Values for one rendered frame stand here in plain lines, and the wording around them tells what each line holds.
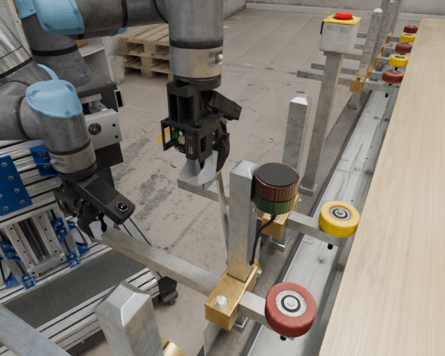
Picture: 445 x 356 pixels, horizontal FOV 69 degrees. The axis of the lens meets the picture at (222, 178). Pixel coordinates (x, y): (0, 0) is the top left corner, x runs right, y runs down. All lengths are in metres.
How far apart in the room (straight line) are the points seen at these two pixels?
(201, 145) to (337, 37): 0.48
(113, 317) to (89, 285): 1.22
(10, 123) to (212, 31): 0.36
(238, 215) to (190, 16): 0.28
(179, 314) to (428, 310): 1.16
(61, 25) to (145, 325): 0.38
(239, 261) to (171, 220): 1.43
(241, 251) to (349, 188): 0.80
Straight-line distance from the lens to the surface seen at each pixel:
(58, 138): 0.61
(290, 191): 0.44
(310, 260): 1.00
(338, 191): 1.27
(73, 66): 1.01
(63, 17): 0.50
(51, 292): 1.56
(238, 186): 0.47
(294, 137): 0.69
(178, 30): 0.46
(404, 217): 0.78
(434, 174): 0.96
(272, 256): 0.88
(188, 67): 0.46
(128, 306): 0.30
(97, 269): 1.56
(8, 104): 0.64
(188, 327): 1.57
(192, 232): 1.90
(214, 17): 0.46
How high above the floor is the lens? 1.37
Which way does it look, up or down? 37 degrees down
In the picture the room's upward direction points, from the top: straight up
